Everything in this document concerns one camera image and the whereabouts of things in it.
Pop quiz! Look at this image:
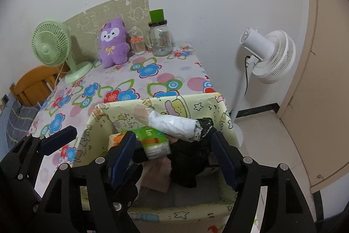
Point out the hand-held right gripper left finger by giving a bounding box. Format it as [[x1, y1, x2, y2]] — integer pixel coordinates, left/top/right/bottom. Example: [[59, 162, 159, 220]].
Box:
[[37, 131, 144, 233]]

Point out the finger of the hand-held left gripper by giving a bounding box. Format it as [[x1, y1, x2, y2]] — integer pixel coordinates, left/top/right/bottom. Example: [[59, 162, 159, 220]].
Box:
[[0, 169, 43, 213], [0, 126, 78, 177]]

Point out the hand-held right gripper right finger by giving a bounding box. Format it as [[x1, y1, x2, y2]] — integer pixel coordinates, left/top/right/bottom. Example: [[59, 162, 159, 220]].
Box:
[[212, 131, 318, 233]]

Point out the green tissue packet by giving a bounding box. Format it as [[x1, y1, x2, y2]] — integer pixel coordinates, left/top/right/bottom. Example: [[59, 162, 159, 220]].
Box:
[[132, 126, 173, 161]]

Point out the black plastic bag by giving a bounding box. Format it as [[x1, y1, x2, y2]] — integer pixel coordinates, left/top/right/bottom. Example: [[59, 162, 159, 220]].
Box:
[[169, 117, 219, 189]]

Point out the pink bear print paper bag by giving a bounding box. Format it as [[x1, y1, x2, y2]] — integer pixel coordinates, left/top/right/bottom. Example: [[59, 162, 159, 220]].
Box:
[[109, 133, 172, 193]]

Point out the white plastic bag roll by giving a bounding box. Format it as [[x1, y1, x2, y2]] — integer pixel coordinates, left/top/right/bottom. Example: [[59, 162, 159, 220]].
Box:
[[133, 105, 202, 143]]

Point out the yellow cartoon storage box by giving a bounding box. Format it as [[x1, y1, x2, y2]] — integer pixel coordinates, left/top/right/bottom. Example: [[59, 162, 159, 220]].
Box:
[[72, 92, 241, 223]]

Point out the grey plaid blanket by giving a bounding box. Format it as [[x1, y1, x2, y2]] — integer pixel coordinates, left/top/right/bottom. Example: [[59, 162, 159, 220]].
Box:
[[4, 100, 39, 145]]

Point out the orange wooden chair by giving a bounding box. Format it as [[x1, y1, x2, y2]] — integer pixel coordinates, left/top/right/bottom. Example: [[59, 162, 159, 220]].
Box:
[[9, 65, 67, 108]]

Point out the floral tablecloth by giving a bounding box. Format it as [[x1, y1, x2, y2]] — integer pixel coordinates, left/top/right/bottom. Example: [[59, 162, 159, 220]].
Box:
[[27, 43, 259, 233]]

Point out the green desk fan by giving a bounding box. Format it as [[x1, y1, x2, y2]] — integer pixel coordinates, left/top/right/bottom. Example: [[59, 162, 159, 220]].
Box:
[[32, 20, 95, 83]]

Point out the purple plush toy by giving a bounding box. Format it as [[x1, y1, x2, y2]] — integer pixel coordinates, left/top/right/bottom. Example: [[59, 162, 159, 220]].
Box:
[[98, 18, 131, 69]]

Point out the cotton swab jar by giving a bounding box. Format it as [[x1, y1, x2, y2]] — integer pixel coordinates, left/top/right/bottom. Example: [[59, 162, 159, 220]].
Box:
[[130, 36, 145, 56]]

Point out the beige door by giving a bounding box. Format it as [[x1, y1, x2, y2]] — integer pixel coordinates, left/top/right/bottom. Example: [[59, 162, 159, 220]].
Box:
[[275, 0, 349, 193]]

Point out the white standing fan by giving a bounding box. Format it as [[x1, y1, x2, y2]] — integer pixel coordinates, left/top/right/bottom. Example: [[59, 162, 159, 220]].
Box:
[[230, 27, 296, 147]]

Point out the glass mason jar mug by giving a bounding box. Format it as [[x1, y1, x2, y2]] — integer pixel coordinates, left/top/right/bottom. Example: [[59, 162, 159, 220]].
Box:
[[146, 19, 173, 57]]

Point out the green patterned board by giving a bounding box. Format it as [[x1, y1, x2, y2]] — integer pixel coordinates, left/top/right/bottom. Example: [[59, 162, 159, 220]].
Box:
[[63, 0, 150, 62]]

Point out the green plastic cap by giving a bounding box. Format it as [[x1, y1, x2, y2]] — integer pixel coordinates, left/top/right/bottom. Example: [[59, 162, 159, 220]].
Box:
[[149, 9, 166, 24]]

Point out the white fan cable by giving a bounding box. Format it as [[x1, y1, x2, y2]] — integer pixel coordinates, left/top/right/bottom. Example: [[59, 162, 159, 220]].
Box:
[[53, 62, 68, 88]]

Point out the black fan cable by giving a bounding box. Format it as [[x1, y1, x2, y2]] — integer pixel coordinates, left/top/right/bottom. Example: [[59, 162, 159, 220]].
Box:
[[244, 54, 253, 95]]

